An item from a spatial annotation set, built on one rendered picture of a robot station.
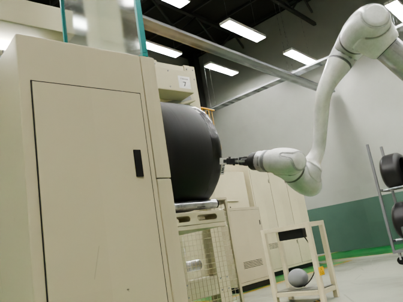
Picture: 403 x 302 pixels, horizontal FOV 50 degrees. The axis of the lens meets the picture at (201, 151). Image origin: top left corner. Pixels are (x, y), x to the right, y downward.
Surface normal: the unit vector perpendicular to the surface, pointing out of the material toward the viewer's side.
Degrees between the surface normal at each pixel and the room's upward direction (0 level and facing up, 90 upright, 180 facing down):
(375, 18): 87
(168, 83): 90
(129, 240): 90
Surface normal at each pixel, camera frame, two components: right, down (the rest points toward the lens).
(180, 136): -0.08, -0.30
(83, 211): 0.62, -0.27
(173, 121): -0.16, -0.50
